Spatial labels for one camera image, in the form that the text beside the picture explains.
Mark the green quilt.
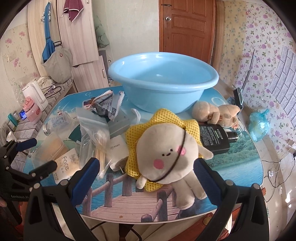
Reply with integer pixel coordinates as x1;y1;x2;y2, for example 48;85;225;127
94;14;110;48

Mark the white plastic hook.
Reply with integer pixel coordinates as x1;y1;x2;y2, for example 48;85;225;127
131;108;141;127

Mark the white face product box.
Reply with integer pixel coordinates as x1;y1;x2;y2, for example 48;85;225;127
52;148;80;184

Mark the clear plastic bottle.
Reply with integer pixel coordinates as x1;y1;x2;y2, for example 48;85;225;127
43;111;71;136

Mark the white tissue packet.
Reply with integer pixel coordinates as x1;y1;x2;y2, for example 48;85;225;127
109;136;130;172

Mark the round-faced plush doll yellow mesh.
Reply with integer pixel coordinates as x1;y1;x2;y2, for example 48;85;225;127
125;108;214;209

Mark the grey box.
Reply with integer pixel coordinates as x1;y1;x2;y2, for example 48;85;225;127
109;111;134;137

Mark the pink small appliance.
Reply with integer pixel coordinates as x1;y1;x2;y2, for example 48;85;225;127
22;97;42;123

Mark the light blue plastic bag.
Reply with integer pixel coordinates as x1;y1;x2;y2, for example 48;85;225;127
248;109;270;142

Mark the white snack packet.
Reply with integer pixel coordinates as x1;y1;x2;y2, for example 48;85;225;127
102;91;125;121

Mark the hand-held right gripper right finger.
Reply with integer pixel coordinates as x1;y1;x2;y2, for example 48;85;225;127
194;159;271;241

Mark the pale wooden wardrobe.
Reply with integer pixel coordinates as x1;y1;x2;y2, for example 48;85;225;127
28;0;110;93

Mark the white electric kettle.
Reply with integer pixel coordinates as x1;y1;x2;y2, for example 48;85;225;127
22;81;49;108

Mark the maroon towel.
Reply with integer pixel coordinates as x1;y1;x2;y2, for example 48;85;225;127
63;0;84;23

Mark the light blue plastic basin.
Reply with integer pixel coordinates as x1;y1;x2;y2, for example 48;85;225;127
108;52;219;114

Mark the black bottle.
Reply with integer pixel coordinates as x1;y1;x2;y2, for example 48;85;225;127
198;124;238;155

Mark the beige plush dog toy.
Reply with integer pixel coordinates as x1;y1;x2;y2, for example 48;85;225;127
191;101;241;128

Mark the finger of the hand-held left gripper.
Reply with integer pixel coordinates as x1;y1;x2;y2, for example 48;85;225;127
5;138;37;158
9;160;58;186

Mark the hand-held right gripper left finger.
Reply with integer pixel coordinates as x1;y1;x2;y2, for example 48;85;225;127
24;158;101;241

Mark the grey dustpan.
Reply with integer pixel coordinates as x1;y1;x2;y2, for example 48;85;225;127
232;49;256;110

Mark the brown wooden door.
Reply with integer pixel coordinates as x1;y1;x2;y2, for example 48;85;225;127
159;0;216;65

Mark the grey tote bag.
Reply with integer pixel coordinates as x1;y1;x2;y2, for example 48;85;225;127
42;47;73;83

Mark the cotton swab bag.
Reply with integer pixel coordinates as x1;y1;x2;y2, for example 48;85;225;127
76;109;111;179

